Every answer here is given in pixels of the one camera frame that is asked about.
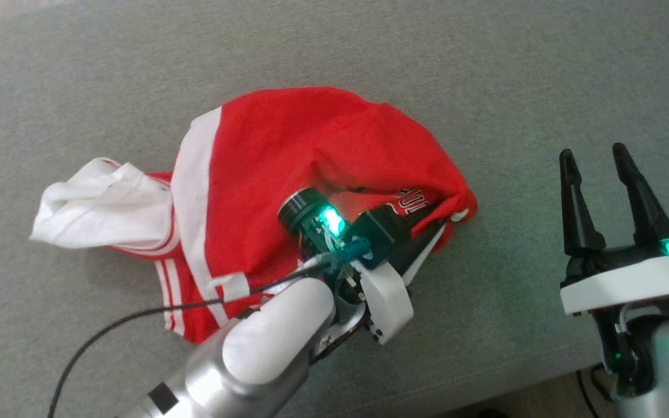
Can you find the red Bulls jersey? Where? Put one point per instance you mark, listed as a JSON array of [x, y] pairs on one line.
[[288, 151]]

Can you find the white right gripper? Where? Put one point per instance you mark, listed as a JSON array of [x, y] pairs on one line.
[[630, 284]]

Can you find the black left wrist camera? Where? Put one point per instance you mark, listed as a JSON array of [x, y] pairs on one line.
[[381, 229]]

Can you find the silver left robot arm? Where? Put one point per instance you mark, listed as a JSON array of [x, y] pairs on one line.
[[253, 360]]

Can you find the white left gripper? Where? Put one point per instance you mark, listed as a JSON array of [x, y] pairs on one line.
[[387, 302]]

